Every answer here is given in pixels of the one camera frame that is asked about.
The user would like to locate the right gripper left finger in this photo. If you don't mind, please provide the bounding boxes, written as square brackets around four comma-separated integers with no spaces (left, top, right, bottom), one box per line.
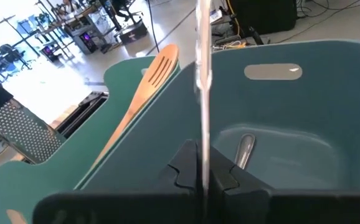
[32,139,205,224]

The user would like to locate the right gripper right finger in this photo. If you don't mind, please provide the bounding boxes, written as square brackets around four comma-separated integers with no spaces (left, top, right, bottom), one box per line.
[209,145,360,224]

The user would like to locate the silver table knife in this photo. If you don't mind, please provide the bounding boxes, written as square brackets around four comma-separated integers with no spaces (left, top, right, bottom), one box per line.
[234,133,257,171]
[194,0,214,200]

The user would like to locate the wooden slotted spoon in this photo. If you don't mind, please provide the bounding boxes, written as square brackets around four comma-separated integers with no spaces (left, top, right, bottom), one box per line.
[89,43,181,171]

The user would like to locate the green plastic bin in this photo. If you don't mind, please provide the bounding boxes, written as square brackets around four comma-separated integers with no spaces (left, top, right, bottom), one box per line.
[0,55,182,224]

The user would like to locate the dark blue plastic bin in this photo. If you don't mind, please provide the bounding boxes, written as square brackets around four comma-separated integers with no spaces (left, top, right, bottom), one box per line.
[73,39,360,192]

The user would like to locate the metal box grater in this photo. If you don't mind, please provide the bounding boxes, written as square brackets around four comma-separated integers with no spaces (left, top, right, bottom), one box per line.
[0,74,67,165]

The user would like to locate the computer tower purple light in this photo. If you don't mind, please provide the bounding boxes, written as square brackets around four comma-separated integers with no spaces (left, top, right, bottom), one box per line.
[79,30,98,54]
[41,45,58,62]

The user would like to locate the black equipment box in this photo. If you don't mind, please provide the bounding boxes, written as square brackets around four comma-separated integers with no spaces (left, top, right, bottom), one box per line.
[119,20,148,44]

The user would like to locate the black computer case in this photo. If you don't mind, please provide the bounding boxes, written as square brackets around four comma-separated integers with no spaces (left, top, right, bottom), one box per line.
[229,0,298,35]

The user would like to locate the black aluminium table frame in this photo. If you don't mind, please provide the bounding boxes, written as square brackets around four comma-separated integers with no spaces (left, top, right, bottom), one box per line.
[54,91,110,140]

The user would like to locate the tangled white yellow cables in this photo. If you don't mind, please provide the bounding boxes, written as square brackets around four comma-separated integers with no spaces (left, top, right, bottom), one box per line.
[212,39,249,51]

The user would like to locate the long black cable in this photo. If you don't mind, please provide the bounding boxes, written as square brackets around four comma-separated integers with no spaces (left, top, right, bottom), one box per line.
[147,0,161,54]

